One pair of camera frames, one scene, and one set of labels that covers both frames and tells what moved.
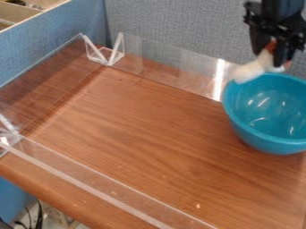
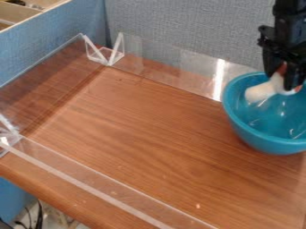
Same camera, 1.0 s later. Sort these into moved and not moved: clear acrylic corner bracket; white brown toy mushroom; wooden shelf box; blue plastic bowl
Moved: white brown toy mushroom
Not moved: clear acrylic corner bracket; wooden shelf box; blue plastic bowl
